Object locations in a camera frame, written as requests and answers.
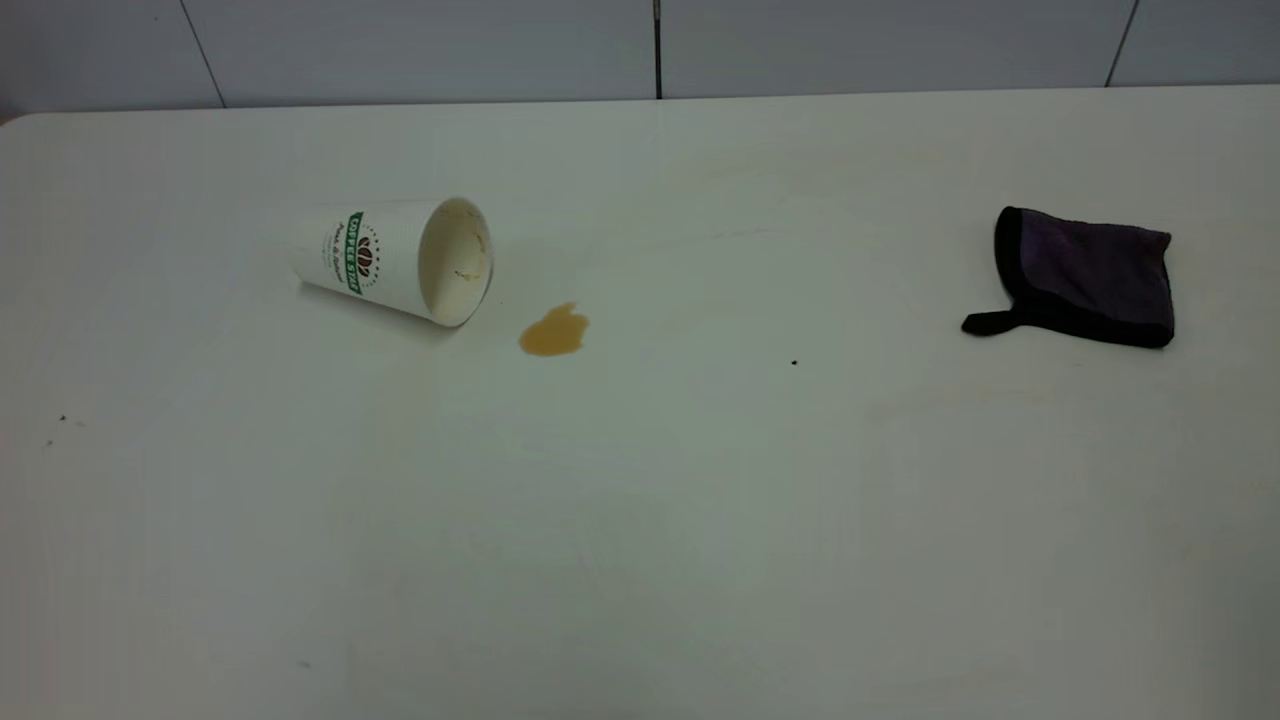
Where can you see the white paper coffee cup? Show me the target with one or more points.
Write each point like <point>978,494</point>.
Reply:
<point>390,262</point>

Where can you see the purple cloth with black trim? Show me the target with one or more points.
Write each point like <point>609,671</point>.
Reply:
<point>1095,275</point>

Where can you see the brown coffee spill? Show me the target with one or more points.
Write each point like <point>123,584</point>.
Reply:
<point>553,332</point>

